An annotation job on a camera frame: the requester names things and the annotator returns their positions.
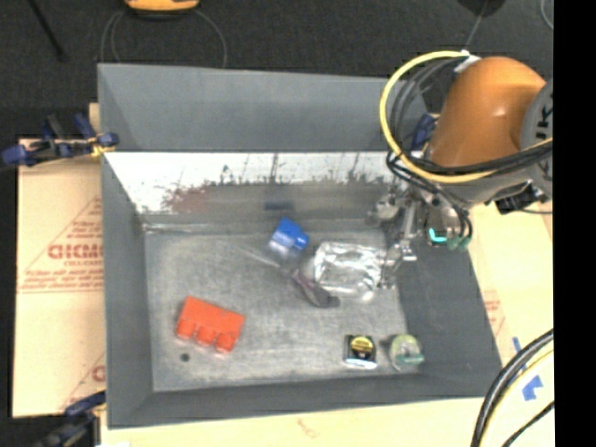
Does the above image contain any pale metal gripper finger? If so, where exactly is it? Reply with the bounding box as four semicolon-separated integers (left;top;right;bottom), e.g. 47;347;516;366
393;242;419;291
378;248;395;293

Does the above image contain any clear crumpled plastic bottle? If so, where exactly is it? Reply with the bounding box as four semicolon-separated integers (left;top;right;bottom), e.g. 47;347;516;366
301;241;390;305

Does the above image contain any dark purple hand tool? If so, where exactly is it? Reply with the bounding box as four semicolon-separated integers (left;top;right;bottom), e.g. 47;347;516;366
290;267;342;309

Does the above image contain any black and yellow tape measure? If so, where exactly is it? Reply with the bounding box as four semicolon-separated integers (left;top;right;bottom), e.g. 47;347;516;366
342;333;379;372

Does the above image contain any green clear tape dispenser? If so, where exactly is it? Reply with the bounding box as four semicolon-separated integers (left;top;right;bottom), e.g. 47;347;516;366
386;332;427;373

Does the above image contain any clear bottle with blue cap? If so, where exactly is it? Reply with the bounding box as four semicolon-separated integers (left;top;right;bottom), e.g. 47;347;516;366
265;216;311;270

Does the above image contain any grey metal bin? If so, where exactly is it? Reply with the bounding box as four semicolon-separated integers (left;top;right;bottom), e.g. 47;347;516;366
96;62;505;428

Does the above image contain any orange-red toy block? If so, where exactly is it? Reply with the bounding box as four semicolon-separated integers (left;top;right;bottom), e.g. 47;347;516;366
173;295;247;355

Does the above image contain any brown cardboard board red print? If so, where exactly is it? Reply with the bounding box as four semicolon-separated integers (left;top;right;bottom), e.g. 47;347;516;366
10;136;109;419

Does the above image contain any black cylinder on white bracket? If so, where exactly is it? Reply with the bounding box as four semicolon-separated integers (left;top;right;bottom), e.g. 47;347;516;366
494;181;549;216

